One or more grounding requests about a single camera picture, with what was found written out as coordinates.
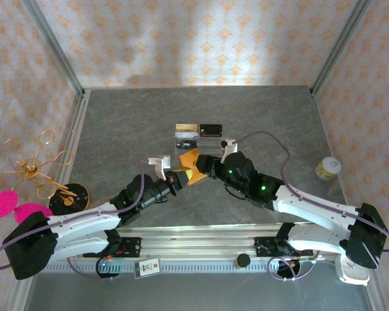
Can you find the black round knob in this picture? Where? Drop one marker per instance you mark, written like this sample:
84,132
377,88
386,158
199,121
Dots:
243,260

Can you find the black card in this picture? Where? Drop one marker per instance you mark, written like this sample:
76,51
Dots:
185,145
210,129

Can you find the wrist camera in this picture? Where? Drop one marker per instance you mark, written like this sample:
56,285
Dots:
162,162
229,147

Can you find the clear acrylic card stand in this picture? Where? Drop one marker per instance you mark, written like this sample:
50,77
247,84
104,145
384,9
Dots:
210,147

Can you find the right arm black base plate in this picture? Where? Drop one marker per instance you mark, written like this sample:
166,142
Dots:
262,246

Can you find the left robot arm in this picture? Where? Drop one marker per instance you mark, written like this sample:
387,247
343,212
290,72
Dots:
84,217

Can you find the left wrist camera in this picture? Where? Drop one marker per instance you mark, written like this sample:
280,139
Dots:
162,162

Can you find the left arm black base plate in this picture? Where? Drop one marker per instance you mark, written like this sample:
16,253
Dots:
133,247

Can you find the gold card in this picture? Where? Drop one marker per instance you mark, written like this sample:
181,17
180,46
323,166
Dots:
186,127

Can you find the yellow white can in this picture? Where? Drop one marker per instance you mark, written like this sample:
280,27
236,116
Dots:
327,168

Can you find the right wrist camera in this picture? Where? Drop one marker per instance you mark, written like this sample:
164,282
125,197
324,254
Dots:
229,147

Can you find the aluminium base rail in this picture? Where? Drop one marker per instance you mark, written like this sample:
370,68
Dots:
197,241

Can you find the aluminium side rail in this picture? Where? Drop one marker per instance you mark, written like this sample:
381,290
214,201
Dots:
79,123

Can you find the white number tag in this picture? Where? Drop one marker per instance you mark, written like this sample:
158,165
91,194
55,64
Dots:
147,268

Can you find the pink fluffy ball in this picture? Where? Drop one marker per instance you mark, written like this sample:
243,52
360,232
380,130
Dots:
2,204
30,212

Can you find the silver card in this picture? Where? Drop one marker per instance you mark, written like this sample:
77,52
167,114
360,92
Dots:
185,135

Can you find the orange leather card holder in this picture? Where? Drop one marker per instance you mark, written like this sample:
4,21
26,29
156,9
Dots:
189,157

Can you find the black round disc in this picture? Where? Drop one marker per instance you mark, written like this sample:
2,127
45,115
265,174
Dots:
79,194

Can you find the aluminium frame post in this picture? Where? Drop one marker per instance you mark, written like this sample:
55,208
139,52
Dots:
340,45
55,48

